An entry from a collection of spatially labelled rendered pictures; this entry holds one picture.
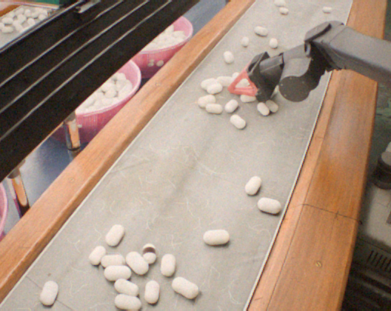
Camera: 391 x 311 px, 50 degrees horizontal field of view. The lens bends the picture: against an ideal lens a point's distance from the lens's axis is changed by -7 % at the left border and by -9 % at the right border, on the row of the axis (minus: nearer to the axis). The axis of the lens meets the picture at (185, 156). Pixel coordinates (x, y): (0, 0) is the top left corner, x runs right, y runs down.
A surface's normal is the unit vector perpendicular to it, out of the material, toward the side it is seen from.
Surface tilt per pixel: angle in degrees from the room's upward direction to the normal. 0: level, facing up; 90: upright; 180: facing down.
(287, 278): 0
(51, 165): 0
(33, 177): 0
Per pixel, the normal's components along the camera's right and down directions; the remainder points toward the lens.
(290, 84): -0.34, 0.68
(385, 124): 0.03, -0.76
